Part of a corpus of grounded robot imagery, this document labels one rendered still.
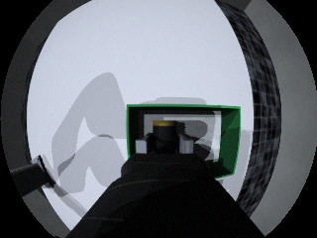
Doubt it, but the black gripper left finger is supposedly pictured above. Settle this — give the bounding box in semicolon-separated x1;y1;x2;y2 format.
136;133;153;154

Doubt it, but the green open-top box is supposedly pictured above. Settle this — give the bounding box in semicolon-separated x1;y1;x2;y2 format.
126;104;241;179

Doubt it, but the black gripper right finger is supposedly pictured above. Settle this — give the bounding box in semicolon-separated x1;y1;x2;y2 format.
175;133;194;154

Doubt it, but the black battery with gold end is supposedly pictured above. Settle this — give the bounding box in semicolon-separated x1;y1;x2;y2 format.
153;120;176;154

